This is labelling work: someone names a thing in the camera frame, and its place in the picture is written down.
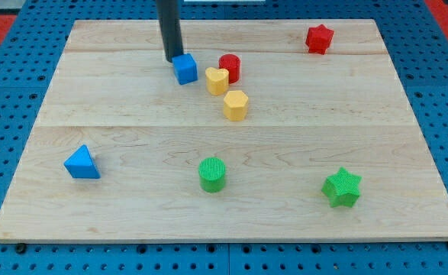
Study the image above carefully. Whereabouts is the yellow heart block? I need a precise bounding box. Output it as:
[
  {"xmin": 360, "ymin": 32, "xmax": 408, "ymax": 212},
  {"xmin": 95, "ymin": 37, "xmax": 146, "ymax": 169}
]
[{"xmin": 205, "ymin": 67, "xmax": 229, "ymax": 95}]

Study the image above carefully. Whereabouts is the blue triangle block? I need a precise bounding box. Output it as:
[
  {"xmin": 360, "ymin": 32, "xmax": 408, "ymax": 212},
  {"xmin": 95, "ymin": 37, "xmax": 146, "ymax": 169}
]
[{"xmin": 63, "ymin": 144, "xmax": 101, "ymax": 179}]

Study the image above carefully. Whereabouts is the blue cube block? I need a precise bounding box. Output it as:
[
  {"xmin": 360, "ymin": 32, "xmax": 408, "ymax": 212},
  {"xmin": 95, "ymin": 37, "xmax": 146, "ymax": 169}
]
[{"xmin": 172, "ymin": 53, "xmax": 198, "ymax": 85}]

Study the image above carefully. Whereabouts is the light wooden board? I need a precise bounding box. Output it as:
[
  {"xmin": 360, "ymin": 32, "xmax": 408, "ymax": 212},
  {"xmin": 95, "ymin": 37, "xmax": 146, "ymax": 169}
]
[{"xmin": 0, "ymin": 19, "xmax": 448, "ymax": 244}]

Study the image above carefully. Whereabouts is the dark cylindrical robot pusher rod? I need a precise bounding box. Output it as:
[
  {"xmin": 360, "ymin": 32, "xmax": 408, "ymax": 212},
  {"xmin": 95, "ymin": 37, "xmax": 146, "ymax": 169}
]
[{"xmin": 155, "ymin": 0, "xmax": 184, "ymax": 63}]

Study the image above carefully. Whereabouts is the red cylinder block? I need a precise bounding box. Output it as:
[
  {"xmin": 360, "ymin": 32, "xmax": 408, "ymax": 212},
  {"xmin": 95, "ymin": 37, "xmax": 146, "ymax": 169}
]
[{"xmin": 219, "ymin": 53, "xmax": 241, "ymax": 84}]

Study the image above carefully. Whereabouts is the yellow hexagon block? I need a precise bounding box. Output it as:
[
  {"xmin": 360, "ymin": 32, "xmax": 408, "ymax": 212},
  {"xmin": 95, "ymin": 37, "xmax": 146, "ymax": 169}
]
[{"xmin": 223, "ymin": 90, "xmax": 249, "ymax": 121}]

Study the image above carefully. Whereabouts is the green star block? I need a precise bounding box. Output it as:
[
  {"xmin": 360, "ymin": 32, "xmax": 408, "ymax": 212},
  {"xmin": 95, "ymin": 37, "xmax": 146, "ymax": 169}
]
[{"xmin": 321, "ymin": 167, "xmax": 363, "ymax": 208}]

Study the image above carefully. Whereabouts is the green cylinder block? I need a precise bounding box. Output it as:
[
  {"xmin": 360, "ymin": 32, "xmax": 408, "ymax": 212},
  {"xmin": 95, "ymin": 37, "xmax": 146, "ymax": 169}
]
[{"xmin": 198, "ymin": 157, "xmax": 226, "ymax": 193}]

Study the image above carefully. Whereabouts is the red star block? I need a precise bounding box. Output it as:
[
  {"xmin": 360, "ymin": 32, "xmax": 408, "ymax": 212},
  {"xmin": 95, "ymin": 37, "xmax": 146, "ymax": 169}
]
[{"xmin": 305, "ymin": 24, "xmax": 334, "ymax": 55}]

